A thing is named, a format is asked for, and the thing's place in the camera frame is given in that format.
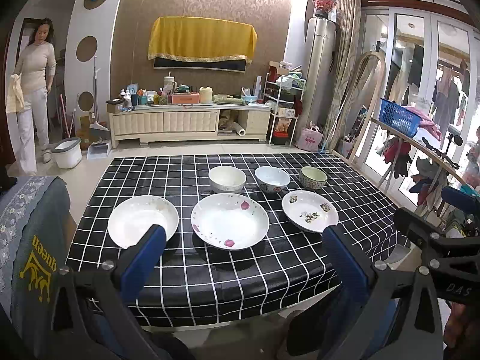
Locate plain white plate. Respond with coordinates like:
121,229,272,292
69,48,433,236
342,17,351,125
107,195,179,250

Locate floral white plate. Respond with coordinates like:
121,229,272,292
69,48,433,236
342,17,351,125
281,190,338,233

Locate green floral bowl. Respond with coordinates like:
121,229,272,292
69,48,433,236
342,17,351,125
298,166,327,191

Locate pink petal white plate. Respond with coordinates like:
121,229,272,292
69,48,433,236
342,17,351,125
190,193,270,251

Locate white bowl red pattern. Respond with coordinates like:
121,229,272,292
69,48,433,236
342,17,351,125
255,166,290,194

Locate plain white bowl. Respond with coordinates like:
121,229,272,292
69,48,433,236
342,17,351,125
208,166,247,194

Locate blue plastic basket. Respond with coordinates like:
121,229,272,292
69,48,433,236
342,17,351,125
378,98,422,138

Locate grey embroidered chair cover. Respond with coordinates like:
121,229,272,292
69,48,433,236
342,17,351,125
1,176,70,353

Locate pink shopping bag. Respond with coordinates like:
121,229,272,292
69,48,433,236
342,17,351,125
295,122,323,152

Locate white grey bucket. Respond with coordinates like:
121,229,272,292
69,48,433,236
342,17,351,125
51,137,82,169

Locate grey dustpan and broom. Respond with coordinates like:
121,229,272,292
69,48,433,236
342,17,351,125
87,55,112,160

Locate silver standing air conditioner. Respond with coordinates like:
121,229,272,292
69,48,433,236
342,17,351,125
295,17,337,140

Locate white metal shelf rack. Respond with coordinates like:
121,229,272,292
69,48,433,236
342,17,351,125
263,61,307,145

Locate cream TV cabinet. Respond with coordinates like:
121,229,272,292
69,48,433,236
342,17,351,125
108,103,271,147

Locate patterned beige curtain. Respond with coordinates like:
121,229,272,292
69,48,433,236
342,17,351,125
324,0,361,150

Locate white paper roll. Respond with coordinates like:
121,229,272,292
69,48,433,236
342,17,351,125
231,122,246,137

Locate red artificial flowers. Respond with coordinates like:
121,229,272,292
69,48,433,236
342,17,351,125
312,0,337,18

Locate woman in beige clothes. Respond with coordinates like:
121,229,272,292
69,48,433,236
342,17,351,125
6,18,56,176

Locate pink storage box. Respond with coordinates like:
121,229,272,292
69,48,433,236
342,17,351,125
172,92,200,104

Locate cream plastic jug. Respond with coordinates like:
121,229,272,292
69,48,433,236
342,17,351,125
199,87,213,104

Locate yellow cloth on TV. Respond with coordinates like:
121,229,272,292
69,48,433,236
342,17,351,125
147,16,258,63

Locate wooden arched frame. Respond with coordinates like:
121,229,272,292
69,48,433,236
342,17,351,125
337,51,386,164

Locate black wall television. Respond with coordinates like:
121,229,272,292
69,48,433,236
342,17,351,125
153,58,248,72

